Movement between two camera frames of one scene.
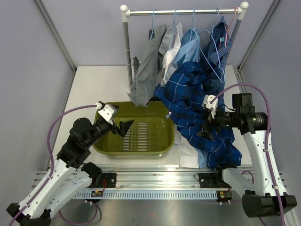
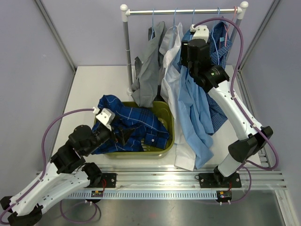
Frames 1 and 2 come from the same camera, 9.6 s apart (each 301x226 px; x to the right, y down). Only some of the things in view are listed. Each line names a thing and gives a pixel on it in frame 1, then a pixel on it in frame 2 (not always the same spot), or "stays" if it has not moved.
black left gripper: [124, 127] -> [124, 134]
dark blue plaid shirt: [181, 92] -> [148, 130]
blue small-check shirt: [219, 43] stays
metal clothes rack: [125, 12] stays
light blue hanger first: [153, 32] stays
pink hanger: [227, 28] stays
